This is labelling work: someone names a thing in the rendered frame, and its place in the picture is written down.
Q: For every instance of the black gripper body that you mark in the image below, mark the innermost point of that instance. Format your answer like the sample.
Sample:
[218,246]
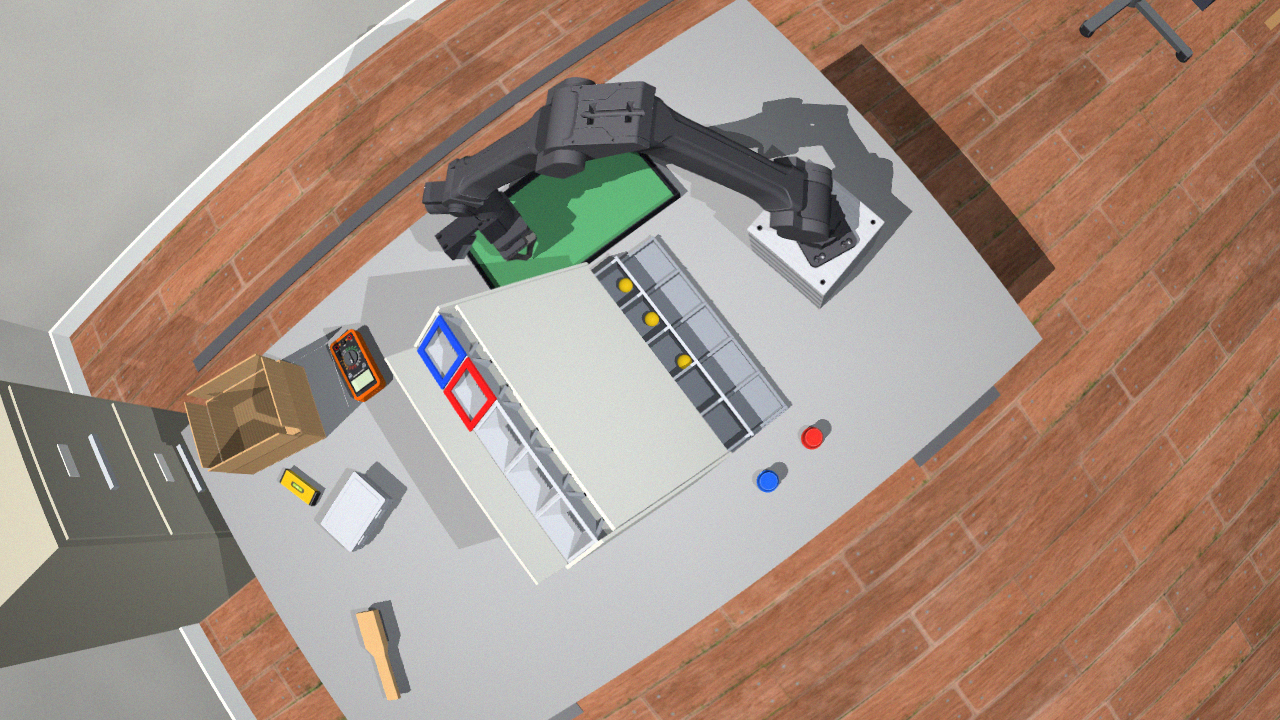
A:
[515,226]

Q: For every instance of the yellow spirit level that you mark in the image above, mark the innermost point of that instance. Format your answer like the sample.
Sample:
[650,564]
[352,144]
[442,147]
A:
[300,487]

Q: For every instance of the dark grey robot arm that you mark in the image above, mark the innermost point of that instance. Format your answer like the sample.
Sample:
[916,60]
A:
[778,186]

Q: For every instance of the orange digital multimeter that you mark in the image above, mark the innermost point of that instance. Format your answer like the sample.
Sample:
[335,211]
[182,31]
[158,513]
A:
[357,365]

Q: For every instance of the red plug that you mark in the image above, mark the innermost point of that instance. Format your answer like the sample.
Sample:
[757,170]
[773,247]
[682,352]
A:
[812,438]

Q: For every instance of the green tray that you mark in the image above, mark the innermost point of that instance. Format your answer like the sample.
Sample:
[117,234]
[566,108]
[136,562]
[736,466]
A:
[579,218]

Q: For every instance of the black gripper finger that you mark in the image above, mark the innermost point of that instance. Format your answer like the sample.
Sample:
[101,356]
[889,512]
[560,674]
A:
[530,239]

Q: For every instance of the blue square funnel rim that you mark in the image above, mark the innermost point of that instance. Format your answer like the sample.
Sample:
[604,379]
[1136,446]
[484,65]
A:
[440,322]

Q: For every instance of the red square frame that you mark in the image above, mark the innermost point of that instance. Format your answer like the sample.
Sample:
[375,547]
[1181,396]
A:
[468,364]

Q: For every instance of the open brown cardboard box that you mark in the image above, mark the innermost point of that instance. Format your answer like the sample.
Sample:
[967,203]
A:
[244,415]

